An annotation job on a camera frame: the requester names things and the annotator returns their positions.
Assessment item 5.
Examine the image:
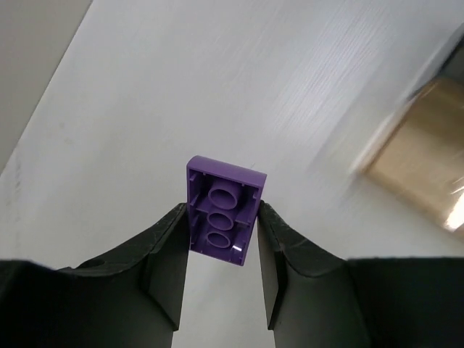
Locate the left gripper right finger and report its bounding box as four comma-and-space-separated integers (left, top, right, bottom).
257, 203, 463, 347

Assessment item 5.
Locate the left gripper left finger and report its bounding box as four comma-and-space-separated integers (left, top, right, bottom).
1, 203, 189, 347

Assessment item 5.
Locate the purple curved lego brick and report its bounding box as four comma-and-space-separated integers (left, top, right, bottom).
186, 155, 267, 266

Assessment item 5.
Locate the amber transparent container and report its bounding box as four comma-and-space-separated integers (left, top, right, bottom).
365, 78, 463, 237

